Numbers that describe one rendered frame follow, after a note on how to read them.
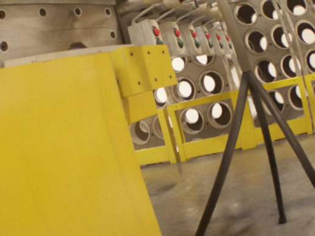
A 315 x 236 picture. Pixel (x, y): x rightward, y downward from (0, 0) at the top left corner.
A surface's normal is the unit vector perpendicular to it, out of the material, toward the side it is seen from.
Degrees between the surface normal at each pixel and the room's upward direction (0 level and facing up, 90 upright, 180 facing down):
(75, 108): 90
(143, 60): 90
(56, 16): 90
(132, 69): 90
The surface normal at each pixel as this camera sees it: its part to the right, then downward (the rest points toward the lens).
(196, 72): -0.47, 0.19
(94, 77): 0.84, -0.18
